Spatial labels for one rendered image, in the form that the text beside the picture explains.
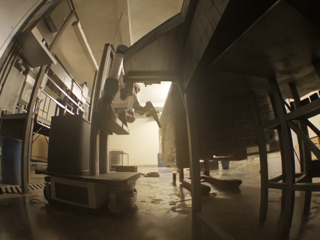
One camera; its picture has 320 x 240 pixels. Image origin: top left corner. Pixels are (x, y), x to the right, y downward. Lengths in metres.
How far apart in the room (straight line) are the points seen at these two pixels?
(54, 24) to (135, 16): 3.53
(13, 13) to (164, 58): 1.64
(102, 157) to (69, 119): 0.51
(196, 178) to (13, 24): 2.04
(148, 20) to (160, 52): 4.31
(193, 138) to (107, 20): 4.98
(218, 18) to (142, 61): 0.62
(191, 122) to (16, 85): 2.02
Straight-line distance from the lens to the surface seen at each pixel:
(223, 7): 0.44
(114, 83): 1.08
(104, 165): 1.51
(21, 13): 1.94
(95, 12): 5.21
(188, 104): 0.75
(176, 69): 1.03
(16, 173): 2.25
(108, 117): 1.08
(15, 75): 2.11
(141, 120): 10.42
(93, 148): 1.26
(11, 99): 2.05
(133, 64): 0.97
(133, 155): 10.04
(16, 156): 2.23
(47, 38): 1.99
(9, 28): 1.77
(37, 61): 2.07
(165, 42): 0.83
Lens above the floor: 0.46
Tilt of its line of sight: 16 degrees up
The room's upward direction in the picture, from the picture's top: 3 degrees counter-clockwise
